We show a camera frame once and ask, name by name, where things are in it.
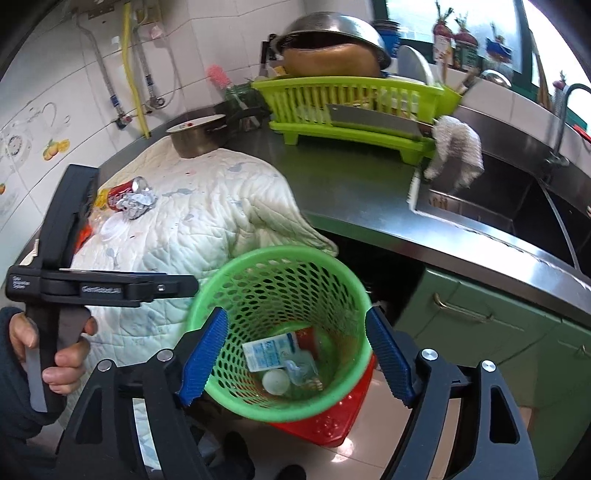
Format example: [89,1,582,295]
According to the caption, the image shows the person's left hand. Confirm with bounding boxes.
[9,313,98,396]

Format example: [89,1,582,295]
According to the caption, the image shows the red soda can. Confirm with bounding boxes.
[99,176,152,210]

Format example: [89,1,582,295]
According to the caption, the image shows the white plate with red print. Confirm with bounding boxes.
[167,114,227,134]

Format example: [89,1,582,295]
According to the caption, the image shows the metal faucet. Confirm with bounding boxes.
[545,83,591,167]

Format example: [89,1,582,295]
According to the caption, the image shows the yellow plastic packet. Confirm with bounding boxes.
[78,187,112,249]

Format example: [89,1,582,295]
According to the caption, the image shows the yellow gas pipe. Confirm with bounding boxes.
[121,0,152,139]

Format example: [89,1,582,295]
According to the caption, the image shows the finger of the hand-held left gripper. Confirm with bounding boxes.
[139,272,200,306]

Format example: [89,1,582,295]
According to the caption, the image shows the sprouting red onion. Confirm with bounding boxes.
[455,14,478,70]
[431,2,455,63]

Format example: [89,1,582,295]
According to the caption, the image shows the blue-topped glass jar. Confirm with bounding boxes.
[485,23,513,63]

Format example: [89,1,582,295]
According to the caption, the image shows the red plastic basket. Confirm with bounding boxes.
[270,355,377,446]

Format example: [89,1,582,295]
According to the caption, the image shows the white quilted blanket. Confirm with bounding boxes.
[69,136,340,467]

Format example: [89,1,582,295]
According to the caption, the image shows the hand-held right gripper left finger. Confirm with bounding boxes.
[55,306,230,480]

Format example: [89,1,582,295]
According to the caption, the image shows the blue and white packet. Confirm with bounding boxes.
[242,333,301,372]

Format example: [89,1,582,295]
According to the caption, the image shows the pink bottle brush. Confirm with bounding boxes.
[207,65,259,125]

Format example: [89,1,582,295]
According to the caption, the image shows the black shoe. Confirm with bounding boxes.
[225,431,256,480]

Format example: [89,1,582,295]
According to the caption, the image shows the white plates in rack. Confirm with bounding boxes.
[397,45,435,84]

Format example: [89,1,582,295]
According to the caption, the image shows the green kitchen cabinet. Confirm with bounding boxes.
[394,268,591,480]

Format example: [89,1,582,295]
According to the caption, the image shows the metal colander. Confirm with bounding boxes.
[272,14,392,77]

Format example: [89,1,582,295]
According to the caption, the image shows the green plastic mesh basket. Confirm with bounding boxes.
[185,246,374,423]

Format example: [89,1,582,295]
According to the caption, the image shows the clear plastic cup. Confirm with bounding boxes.
[90,212,134,259]

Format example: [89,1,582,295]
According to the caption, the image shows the braided metal hose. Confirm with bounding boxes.
[131,14,166,112]
[76,14,130,127]

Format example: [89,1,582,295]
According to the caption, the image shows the metal saucepan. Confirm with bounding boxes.
[166,111,273,158]

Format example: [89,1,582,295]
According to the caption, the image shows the white round lid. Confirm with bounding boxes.
[262,369,291,395]

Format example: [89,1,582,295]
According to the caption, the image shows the wooden utensils bundle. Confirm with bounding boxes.
[438,65,481,93]

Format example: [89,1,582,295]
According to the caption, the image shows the steel cleaver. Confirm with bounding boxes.
[325,104,437,141]

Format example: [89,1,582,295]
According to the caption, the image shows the metal cabinet handle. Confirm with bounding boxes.
[433,293,494,324]

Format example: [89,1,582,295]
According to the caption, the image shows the white scrub brush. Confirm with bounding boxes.
[405,166,423,210]

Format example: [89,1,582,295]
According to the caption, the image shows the white knitted dishcloth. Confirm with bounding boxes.
[424,115,485,188]

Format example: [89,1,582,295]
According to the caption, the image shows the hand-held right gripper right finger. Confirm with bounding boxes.
[365,305,541,480]

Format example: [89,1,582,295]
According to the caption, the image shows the clear plastic wrapper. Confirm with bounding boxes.
[284,351,319,386]

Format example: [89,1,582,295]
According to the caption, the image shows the green plastic dish rack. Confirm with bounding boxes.
[252,76,462,164]

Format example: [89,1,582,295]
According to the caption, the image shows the silver foil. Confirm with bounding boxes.
[113,191,158,220]

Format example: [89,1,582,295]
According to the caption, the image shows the brown clay pot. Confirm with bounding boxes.
[283,44,384,78]

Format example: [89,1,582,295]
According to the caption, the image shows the stainless steel sink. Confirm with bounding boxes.
[416,106,591,273]

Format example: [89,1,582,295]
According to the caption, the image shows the metal ladle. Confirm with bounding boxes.
[480,69,513,88]

